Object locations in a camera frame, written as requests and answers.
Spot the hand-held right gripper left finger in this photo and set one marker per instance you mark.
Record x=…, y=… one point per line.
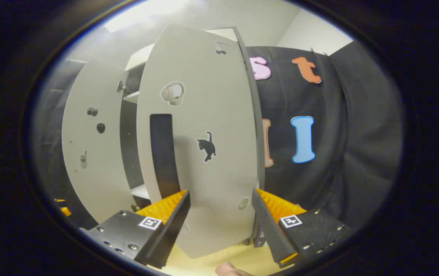
x=173, y=226

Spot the white shoe cabinet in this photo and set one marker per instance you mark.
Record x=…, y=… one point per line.
x=212, y=115

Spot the white cabinet shelf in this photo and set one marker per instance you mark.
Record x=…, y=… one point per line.
x=141, y=190
x=132, y=96

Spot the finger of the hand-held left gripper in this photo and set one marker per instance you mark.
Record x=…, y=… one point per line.
x=60, y=200
x=66, y=211

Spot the black backdrop cloth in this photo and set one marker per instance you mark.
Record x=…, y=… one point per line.
x=357, y=134

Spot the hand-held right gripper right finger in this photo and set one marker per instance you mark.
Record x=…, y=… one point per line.
x=269, y=230

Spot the white cabinet door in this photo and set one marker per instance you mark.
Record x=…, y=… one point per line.
x=97, y=172
x=219, y=172

